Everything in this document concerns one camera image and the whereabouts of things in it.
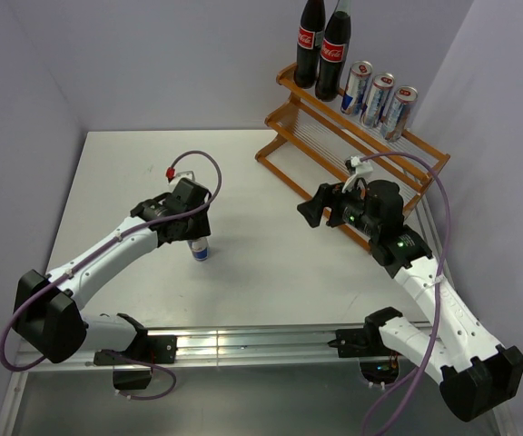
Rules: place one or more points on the orange wooden two-tier shelf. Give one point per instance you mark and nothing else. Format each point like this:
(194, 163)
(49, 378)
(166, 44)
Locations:
(313, 132)

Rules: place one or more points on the energy drink can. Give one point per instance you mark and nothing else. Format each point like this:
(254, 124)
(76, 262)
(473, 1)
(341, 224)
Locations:
(401, 105)
(199, 248)
(356, 87)
(376, 99)

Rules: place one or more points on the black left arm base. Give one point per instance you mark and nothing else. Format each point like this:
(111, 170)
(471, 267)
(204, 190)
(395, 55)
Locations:
(133, 368)

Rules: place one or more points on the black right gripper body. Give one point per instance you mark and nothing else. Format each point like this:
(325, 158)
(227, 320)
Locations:
(354, 213)

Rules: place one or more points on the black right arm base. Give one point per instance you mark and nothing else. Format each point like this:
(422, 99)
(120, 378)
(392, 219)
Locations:
(379, 365)

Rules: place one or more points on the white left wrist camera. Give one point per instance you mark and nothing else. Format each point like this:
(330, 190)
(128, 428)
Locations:
(173, 177)

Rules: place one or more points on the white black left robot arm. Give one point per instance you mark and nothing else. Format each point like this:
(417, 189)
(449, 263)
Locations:
(50, 305)

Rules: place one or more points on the aluminium mounting rail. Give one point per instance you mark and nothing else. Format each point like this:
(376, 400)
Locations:
(198, 347)

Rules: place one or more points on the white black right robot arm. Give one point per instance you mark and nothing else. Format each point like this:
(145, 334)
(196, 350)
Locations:
(475, 372)

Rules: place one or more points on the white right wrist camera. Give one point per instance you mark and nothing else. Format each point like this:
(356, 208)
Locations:
(357, 168)

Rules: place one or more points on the cola glass bottle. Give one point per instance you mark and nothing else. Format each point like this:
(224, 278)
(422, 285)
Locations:
(309, 38)
(334, 49)

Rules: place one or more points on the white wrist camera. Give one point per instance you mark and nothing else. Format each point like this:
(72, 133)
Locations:
(173, 177)
(357, 168)

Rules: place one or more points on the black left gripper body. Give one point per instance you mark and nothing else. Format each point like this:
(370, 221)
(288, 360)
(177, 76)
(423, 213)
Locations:
(183, 233)

